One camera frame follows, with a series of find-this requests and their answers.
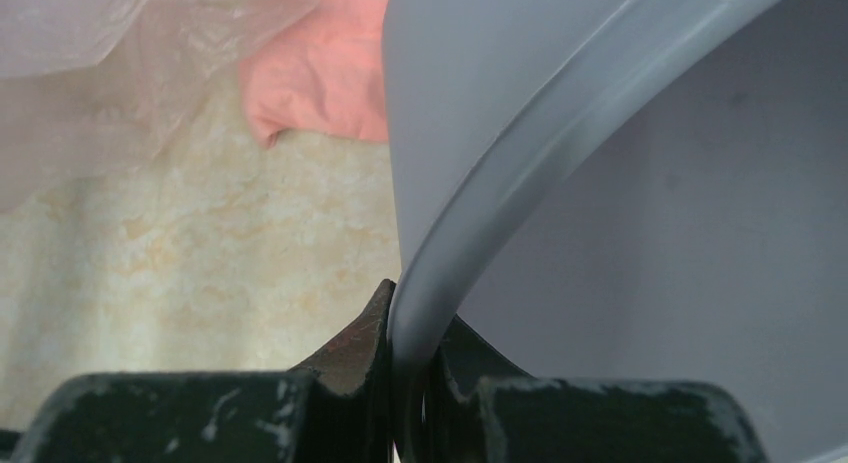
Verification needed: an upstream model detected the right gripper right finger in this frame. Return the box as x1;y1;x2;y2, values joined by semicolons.
425;318;769;462

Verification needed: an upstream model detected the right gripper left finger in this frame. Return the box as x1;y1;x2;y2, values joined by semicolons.
9;280;395;462

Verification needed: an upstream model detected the grey plastic trash bin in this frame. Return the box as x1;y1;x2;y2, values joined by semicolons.
382;0;847;462

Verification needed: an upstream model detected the pink cloth towel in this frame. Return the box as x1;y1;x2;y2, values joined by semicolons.
239;0;389;148

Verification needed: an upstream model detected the translucent pink trash bag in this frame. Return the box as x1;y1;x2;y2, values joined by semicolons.
1;0;318;209

